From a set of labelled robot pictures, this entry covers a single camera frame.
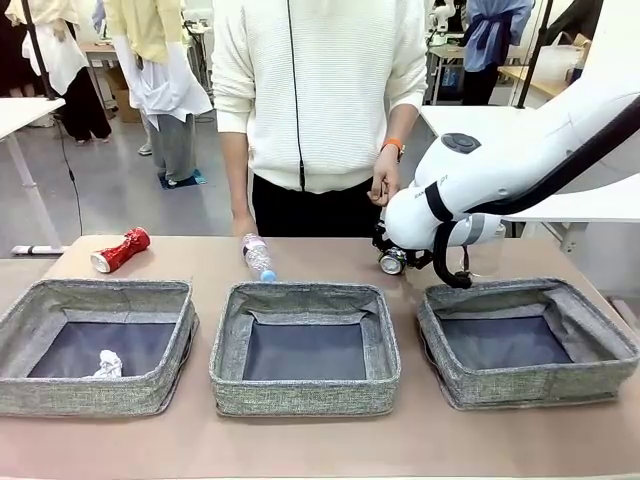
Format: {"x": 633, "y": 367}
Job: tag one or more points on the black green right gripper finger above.
{"x": 381, "y": 240}
{"x": 421, "y": 260}

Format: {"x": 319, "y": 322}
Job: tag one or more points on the black stand pole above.
{"x": 42, "y": 70}
{"x": 532, "y": 60}

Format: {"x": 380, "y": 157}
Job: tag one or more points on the small white table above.
{"x": 20, "y": 112}

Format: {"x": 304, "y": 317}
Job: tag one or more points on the white plastic bag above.
{"x": 560, "y": 57}

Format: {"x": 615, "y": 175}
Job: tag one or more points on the person's right hand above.
{"x": 243, "y": 227}

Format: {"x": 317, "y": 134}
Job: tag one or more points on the brown cardboard box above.
{"x": 125, "y": 107}

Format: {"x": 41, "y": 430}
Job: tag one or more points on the crumpled white paper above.
{"x": 107, "y": 365}

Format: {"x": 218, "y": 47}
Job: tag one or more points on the orange wrist watch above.
{"x": 392, "y": 146}

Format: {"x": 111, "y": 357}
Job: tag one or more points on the clear plastic bottle blue cap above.
{"x": 256, "y": 255}

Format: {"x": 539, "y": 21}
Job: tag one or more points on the wooden desk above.
{"x": 540, "y": 82}

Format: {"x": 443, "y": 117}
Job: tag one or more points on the person's left forearm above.
{"x": 400, "y": 125}

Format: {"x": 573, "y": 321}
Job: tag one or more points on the grey fabric basket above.
{"x": 300, "y": 395}
{"x": 525, "y": 390}
{"x": 75, "y": 397}

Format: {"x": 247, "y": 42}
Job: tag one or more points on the person in white sweater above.
{"x": 340, "y": 100}

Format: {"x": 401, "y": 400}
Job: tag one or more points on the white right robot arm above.
{"x": 500, "y": 165}

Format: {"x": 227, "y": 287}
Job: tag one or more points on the person in blue shirt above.
{"x": 487, "y": 30}

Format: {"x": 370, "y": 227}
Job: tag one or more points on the crushed black soda can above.
{"x": 392, "y": 262}

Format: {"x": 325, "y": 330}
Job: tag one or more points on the person's right forearm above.
{"x": 235, "y": 170}

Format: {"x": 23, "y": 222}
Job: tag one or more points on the person in yellow sweater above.
{"x": 170, "y": 140}

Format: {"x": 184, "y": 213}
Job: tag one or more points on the blue box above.
{"x": 451, "y": 78}

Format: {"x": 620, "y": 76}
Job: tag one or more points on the crushed red soda can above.
{"x": 125, "y": 247}

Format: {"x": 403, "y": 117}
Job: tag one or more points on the person's left hand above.
{"x": 385, "y": 177}

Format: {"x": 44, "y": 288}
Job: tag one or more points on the person in white shirt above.
{"x": 55, "y": 55}

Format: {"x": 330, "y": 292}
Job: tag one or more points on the small white robot arm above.
{"x": 440, "y": 17}

